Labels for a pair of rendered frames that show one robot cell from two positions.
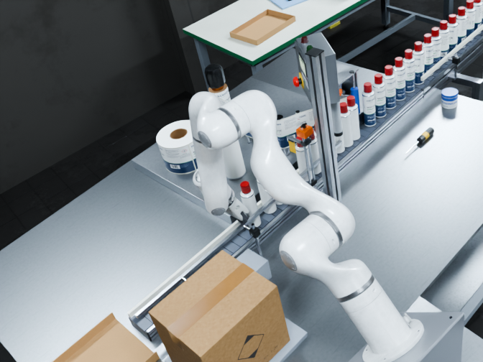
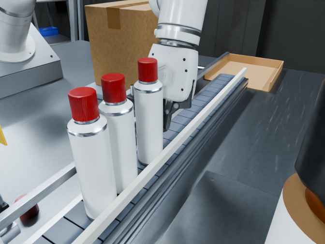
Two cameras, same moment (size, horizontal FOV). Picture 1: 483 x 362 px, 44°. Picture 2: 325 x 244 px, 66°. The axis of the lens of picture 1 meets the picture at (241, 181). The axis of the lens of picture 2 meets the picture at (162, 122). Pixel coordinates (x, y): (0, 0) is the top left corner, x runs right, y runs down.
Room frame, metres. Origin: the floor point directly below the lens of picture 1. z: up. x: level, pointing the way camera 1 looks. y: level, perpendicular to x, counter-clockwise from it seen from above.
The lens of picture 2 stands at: (2.03, -0.15, 1.21)
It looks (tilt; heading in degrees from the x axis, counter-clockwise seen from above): 30 degrees down; 156
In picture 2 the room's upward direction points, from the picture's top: straight up
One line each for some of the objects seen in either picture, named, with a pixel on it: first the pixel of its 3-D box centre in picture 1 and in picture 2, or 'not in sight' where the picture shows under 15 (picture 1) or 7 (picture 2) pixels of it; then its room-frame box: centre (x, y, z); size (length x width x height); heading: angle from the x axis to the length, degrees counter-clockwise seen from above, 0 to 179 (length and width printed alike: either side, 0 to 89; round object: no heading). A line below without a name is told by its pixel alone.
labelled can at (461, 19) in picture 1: (461, 27); not in sight; (2.50, -1.21, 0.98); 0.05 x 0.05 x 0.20
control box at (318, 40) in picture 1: (316, 70); not in sight; (1.78, -0.35, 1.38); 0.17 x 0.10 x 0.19; 1
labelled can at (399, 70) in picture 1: (399, 79); not in sight; (2.20, -0.79, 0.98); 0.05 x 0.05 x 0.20
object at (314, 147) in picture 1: (312, 151); not in sight; (1.85, -0.30, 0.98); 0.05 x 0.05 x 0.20
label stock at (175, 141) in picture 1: (182, 146); not in sight; (2.15, 0.21, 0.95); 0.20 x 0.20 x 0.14
